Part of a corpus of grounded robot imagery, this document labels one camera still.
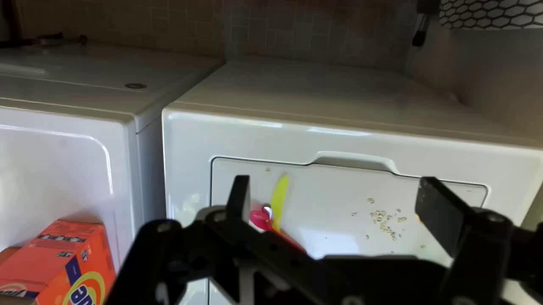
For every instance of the yellow plastic knife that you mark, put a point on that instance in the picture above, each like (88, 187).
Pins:
(280, 195)

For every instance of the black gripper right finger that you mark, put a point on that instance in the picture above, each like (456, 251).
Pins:
(480, 242)

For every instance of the hexagon pattern ironing board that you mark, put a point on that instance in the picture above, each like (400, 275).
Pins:
(492, 10)

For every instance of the white washer lid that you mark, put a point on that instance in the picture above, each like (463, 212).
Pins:
(339, 197)

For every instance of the white dryer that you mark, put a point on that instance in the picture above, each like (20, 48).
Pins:
(67, 158)

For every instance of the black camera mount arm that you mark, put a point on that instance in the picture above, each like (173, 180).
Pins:
(420, 27)

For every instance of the white top-load washing machine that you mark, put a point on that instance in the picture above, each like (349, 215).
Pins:
(293, 107)

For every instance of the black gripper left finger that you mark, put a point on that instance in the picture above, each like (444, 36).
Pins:
(152, 248)

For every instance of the orange Tide detergent box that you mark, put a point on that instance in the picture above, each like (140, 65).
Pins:
(51, 265)

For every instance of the small metal spoon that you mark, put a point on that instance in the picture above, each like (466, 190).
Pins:
(266, 212)

